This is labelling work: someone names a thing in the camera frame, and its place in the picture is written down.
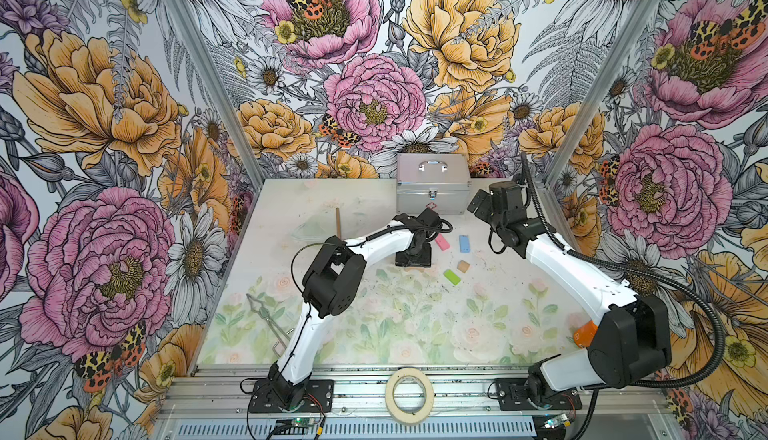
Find pink wood block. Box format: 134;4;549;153
435;234;450;251

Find light blue wood block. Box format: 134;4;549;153
459;235;471;254

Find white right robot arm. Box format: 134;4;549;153
467;182;671;402

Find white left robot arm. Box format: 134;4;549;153
267;208;453;411

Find green wood block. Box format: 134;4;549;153
443;270;461;286

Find silver aluminium first aid case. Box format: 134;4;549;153
396;153;470;216

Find orange pill bottle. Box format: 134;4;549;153
572;321;598;348

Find masking tape roll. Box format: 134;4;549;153
384;367;435;426

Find metal scissors tongs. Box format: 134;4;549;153
246;294;290;349

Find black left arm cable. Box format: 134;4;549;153
272;214;455;381

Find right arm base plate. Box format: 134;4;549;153
489;377;583;412

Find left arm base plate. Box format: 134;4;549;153
248;378;335;414

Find aluminium corner frame post right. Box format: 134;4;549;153
543;0;661;187

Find aluminium corner frame post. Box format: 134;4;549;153
163;0;265;194
543;0;661;187

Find aluminium corner frame post left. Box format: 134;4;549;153
163;0;265;194

